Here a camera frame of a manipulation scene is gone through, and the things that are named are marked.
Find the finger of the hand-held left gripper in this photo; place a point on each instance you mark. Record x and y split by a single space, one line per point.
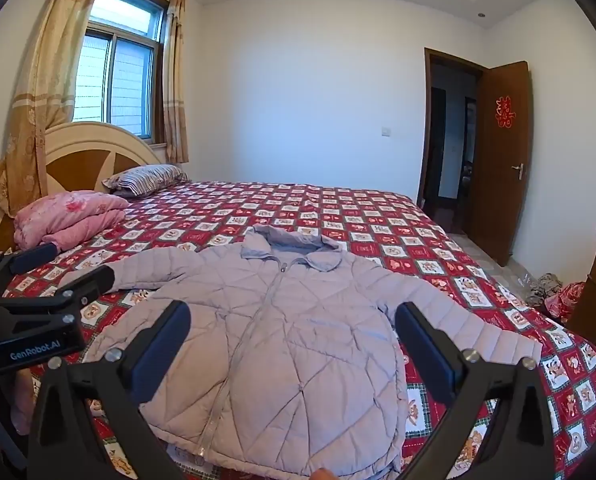
95 280
38 252

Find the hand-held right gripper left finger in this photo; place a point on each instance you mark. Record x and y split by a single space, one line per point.
165 350

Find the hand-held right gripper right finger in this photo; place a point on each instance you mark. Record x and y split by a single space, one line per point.
427 350

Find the light quilted puffer jacket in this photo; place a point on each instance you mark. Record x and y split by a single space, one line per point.
303 335

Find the person's right hand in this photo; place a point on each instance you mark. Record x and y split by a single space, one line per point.
322 475

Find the folded pink floral quilt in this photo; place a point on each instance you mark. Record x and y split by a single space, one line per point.
68 215

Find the cream and wood headboard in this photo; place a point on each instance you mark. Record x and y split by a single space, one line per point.
93 160

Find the striped pillow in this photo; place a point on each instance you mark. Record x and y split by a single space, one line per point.
145 177

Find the grey cloth heap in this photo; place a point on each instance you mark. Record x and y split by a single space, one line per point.
545 287

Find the red printed checked blanket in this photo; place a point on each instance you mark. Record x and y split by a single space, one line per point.
377 220

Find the brown wooden door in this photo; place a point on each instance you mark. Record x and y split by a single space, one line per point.
497 200

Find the wide beige floral curtain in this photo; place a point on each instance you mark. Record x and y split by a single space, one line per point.
53 60

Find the window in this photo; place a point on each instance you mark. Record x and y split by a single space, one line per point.
128 75

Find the narrow beige floral curtain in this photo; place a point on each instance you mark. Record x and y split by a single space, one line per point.
175 85

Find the red paper door decoration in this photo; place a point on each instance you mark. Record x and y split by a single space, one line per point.
504 112

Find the brown door frame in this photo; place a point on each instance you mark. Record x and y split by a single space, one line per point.
426 110

